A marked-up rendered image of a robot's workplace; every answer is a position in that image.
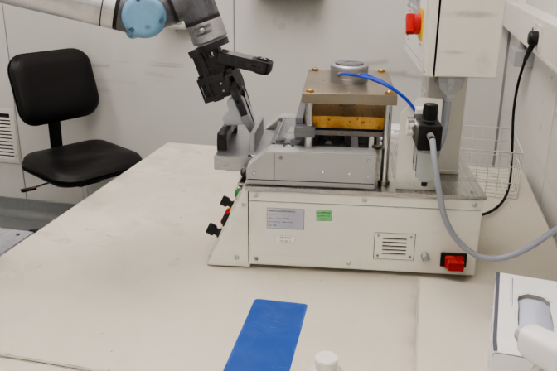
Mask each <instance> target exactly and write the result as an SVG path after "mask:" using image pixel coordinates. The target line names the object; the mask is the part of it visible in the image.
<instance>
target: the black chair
mask: <svg viewBox="0 0 557 371"><path fill-rule="evenodd" d="M7 75H8V78H9V81H10V85H11V88H12V93H13V97H14V100H15V104H16V107H17V112H18V115H19V117H20V119H21V120H22V121H23V122H24V123H26V124H27V125H30V126H40V125H44V124H48V128H49V136H50V144H51V148H48V149H45V150H40V151H36V152H31V153H28V154H27V155H25V156H24V158H23V161H22V164H23V166H22V169H23V170H24V171H26V172H28V173H30V174H32V175H34V176H36V177H38V178H40V179H42V180H44V181H46V183H44V184H41V185H37V186H33V187H28V188H24V189H20V190H21V192H22V193H23V192H28V191H32V190H36V188H37V187H40V186H44V185H47V184H52V185H54V186H57V187H62V188H71V187H77V186H78V187H82V195H83V200H84V199H85V198H87V197H88V196H89V190H88V185H92V184H94V183H98V182H101V181H102V180H105V179H109V178H112V177H115V176H120V175H121V174H122V173H124V172H125V171H126V170H128V169H129V168H131V167H132V166H134V165H136V164H137V163H139V162H140V161H141V160H142V158H141V156H140V155H139V154H138V153H136V152H134V151H132V150H129V149H127V148H125V147H121V146H119V145H116V144H113V143H112V142H107V141H105V140H99V139H94V140H87V141H83V142H76V143H71V144H67V145H64V146H63V144H62V136H61V121H64V120H68V119H72V118H80V117H84V116H87V115H90V114H91V113H93V112H94V111H95V110H96V108H97V106H98V104H99V93H98V90H97V86H96V83H95V79H94V73H93V70H92V66H91V63H90V59H89V57H88V56H87V55H86V54H85V53H84V52H83V51H81V50H79V49H75V48H66V49H59V50H52V51H38V52H32V53H25V54H19V55H15V56H14V57H12V58H11V59H10V61H9V63H8V65H7Z"/></svg>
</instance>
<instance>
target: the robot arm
mask: <svg viewBox="0 0 557 371"><path fill-rule="evenodd" d="M0 3H4V4H7V5H11V6H15V7H21V8H25V9H29V10H32V11H36V12H43V13H46V14H51V15H54V16H58V17H64V18H68V19H71V20H76V21H79V22H86V23H89V24H93V25H97V26H101V27H107V28H111V29H114V30H117V31H123V32H125V34H126V35H127V37H128V38H130V39H135V38H138V37H139V38H150V37H154V36H156V35H157V34H159V33H160V32H161V31H162V29H163V28H165V27H169V26H172V25H174V24H177V23H178V22H182V21H184V23H185V25H186V28H187V30H188V33H189V35H190V38H191V41H192V44H193V45H194V46H197V48H196V49H195V50H192V51H190V52H188V55H189V56H190V59H191V58H192V59H193V61H194V64H195V66H196V70H197V72H198V75H199V77H197V78H198V80H197V81H196V82H197V83H198V86H199V89H200V91H201V94H202V97H203V99H204V101H205V104H207V103H210V102H213V101H214V102H217V101H220V100H222V99H224V97H227V96H230V95H231V96H230V98H229V99H228V100H227V105H228V108H229V111H228V112H227V113H226V114H225V116H224V117H223V118H222V120H223V123H224V124H225V125H245V126H246V127H247V129H248V131H249V133H251V131H252V130H253V128H254V125H255V122H254V115H253V111H252V107H251V104H250V101H249V95H248V93H247V90H246V88H245V82H244V79H243V76H242V74H241V72H240V69H242V70H248V71H252V72H255V73H256V74H258V75H268V74H269V73H270V72H271V71H272V68H273V61H272V60H270V59H269V58H265V57H261V56H258V57H257V56H253V55H246V54H243V53H239V52H235V51H229V50H226V49H221V46H223V45H225V44H227V43H229V40H228V37H227V36H225V35H226V34H227V32H226V29H225V26H224V23H223V21H222V19H221V17H220V14H219V10H218V7H217V6H216V1H215V0H0ZM188 27H189V28H188ZM211 52H213V55H212V54H211ZM201 88H202V89H201ZM202 90H203V91H202ZM203 92H204V93H203ZM205 96H206V97H205Z"/></svg>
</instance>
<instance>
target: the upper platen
mask: <svg viewBox="0 0 557 371"><path fill-rule="evenodd" d="M384 109H385V106H384V105H366V104H314V105H313V124H315V125H316V126H315V135H330V136H354V137H382V136H383V122H384Z"/></svg>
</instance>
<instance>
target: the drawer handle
mask: <svg viewBox="0 0 557 371"><path fill-rule="evenodd" d="M237 132H238V125H225V124H224V125H223V126H222V127H221V129H220V131H219V132H218V133H217V151H226V150H227V140H228V139H229V137H230V135H231V134H232V133H237Z"/></svg>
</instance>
